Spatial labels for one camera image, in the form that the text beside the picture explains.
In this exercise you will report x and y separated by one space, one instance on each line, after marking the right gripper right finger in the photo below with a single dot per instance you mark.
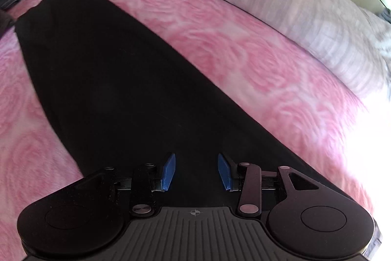
245 178

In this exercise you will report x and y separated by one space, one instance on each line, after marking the pink rose bedsheet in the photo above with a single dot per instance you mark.
278 83

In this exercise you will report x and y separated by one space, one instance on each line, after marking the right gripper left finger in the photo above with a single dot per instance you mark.
150 182

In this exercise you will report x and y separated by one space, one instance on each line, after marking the black trousers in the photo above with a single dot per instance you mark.
118 96

